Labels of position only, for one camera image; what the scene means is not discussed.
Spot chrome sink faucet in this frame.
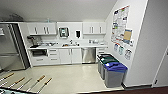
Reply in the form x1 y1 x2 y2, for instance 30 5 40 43
68 39 74 46

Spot black coffee machine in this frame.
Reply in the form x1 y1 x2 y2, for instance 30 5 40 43
27 35 42 48

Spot black built-in microwave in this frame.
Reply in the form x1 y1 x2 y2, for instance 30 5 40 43
30 48 48 57

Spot steel paper towel dispenser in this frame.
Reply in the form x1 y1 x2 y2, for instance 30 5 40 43
58 27 70 39

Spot stainless steel refrigerator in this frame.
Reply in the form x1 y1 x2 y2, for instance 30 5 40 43
0 23 31 72

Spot white wall cabinet four doors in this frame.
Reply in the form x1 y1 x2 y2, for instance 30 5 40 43
26 21 58 36

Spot narrow white drawer unit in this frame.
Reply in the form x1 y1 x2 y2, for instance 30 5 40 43
96 46 108 58

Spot stainless steel dishwasher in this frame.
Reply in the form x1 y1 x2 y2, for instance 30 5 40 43
81 47 97 64

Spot white two-door sink cabinet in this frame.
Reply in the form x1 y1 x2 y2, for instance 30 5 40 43
58 47 83 65

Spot black soap dispenser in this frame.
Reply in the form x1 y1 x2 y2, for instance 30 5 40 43
75 30 82 39

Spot stainless steel sink basin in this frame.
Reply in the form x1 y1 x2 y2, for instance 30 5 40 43
61 43 73 48

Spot large colourful wall poster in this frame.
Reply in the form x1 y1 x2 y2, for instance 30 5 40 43
110 4 132 44

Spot white door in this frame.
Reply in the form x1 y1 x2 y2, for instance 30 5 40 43
153 46 168 88

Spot grey bin blue lid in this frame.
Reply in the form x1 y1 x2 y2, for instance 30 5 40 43
103 62 128 88

